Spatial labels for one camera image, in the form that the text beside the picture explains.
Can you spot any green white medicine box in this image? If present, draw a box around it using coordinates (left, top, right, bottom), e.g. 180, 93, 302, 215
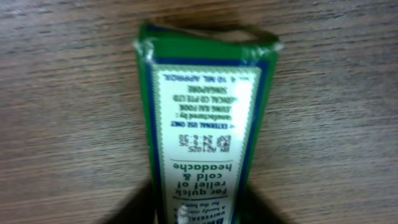
134, 22, 283, 223

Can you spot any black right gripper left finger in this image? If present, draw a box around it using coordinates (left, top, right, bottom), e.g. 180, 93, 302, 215
99, 181, 155, 224

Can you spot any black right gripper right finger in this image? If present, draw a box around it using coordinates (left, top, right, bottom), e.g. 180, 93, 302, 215
239, 184, 295, 224

